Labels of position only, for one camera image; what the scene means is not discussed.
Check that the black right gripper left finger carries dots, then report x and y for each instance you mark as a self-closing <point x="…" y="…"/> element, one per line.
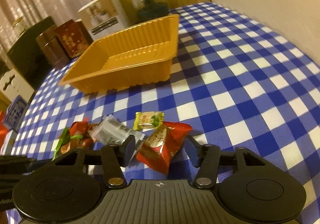
<point x="115" y="157"/>

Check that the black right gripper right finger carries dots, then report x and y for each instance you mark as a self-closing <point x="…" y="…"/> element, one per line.
<point x="206" y="158"/>

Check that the grey transparent snack wrapper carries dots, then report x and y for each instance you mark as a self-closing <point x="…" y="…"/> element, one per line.
<point x="111" y="132"/>

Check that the red green snack packet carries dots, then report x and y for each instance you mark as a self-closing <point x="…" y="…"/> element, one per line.
<point x="78" y="135"/>

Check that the large red snack packet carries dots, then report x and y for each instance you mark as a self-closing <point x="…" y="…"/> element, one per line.
<point x="161" y="146"/>

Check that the yellow green candy wrapper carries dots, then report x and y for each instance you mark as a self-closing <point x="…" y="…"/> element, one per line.
<point x="148" y="120"/>

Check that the blue white checkered tablecloth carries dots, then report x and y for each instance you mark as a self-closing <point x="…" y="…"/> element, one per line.
<point x="235" y="81"/>

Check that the orange plastic tray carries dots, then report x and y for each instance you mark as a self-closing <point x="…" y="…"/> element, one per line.
<point x="140" y="54"/>

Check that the blue milk carton box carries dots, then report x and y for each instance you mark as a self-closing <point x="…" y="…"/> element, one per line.
<point x="15" y="113"/>

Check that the red box on floor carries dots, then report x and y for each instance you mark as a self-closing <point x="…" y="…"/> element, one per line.
<point x="3" y="129"/>

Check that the white carved chair back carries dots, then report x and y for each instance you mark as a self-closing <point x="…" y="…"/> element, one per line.
<point x="13" y="84"/>

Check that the red gift box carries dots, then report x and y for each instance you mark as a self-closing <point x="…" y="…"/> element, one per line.
<point x="74" y="37"/>

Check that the brown tin canister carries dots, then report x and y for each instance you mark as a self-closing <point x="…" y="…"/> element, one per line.
<point x="52" y="48"/>

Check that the white product box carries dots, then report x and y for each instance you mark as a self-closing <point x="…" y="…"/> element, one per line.
<point x="103" y="17"/>

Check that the glass jar on monitor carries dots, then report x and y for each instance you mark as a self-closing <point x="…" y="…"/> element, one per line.
<point x="19" y="26"/>

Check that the green glass jar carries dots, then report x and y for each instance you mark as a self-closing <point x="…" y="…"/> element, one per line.
<point x="150" y="9"/>

